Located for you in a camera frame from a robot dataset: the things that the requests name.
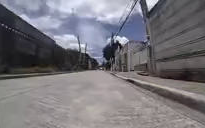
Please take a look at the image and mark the dark tree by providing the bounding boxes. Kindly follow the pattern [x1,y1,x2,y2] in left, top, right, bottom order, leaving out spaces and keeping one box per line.
[102,39,123,72]

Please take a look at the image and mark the concrete kerb strip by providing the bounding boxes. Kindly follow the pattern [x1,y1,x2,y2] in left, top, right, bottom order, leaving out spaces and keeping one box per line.
[0,69,88,81]

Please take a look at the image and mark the raised concrete pavement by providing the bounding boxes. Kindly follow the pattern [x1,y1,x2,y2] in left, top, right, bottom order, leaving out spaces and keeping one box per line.
[109,70,205,118]

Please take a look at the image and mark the overhead wires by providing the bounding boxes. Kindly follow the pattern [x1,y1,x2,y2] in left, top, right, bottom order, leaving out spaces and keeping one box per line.
[113,0,141,38]

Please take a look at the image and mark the grey concrete road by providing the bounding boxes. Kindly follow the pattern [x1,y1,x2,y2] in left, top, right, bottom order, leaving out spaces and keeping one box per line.
[0,69,205,128]

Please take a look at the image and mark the utility pole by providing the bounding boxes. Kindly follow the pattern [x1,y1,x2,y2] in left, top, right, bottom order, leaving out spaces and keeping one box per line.
[138,0,157,76]

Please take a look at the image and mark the row of leaning poles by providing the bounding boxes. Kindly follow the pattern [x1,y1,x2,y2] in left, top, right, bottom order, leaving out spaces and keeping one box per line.
[75,35,90,71]

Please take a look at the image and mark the pale buildings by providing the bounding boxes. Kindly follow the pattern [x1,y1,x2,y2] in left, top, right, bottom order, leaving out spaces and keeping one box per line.
[113,40,149,73]

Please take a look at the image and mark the long dark wall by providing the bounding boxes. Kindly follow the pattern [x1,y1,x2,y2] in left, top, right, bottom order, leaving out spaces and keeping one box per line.
[0,1,99,76]

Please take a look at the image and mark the grey slab wall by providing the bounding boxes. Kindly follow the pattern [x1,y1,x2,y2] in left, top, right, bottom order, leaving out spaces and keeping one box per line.
[145,0,205,84]

